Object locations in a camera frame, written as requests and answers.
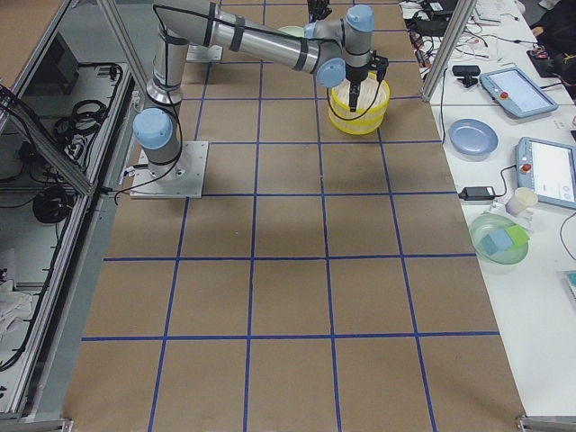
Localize green sponge block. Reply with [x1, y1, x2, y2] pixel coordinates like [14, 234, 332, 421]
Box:
[504, 224, 529, 248]

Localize clear green glass bowl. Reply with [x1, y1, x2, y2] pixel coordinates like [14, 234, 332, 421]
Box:
[469, 213, 530, 265]

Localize near teach pendant tablet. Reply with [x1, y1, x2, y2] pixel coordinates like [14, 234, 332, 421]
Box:
[515, 137, 575, 210]

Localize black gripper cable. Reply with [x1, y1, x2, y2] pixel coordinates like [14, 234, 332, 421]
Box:
[152, 2, 386, 123]

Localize black power adapter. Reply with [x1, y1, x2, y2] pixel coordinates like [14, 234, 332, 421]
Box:
[458, 186, 497, 202]

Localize aluminium frame post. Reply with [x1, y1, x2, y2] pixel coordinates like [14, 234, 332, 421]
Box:
[421, 0, 476, 103]

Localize light green plate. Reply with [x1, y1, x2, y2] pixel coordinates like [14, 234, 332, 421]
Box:
[278, 25, 304, 38]

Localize yellow bamboo steamer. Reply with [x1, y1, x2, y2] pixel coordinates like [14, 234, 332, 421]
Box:
[329, 72, 391, 113]
[328, 104, 387, 135]

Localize blue sponge block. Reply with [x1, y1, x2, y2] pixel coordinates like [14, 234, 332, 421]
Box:
[478, 229, 509, 257]

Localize black webcam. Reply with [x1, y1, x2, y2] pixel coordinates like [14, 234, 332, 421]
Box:
[452, 65, 481, 88]

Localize coiled black cables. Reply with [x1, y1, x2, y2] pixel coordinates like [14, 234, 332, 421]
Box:
[53, 99, 108, 149]

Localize far teach pendant tablet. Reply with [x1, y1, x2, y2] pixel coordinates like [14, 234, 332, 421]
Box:
[479, 67, 558, 119]

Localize paper cup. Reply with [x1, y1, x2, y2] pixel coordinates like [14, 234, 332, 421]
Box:
[505, 187, 538, 216]

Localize blue plate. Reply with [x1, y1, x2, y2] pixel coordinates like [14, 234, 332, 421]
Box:
[448, 119, 499, 162]

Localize white cloth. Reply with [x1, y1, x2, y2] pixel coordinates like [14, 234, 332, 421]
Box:
[0, 249, 33, 347]

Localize teach pendant tablet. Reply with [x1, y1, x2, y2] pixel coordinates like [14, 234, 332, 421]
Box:
[479, 67, 558, 119]
[515, 137, 575, 210]

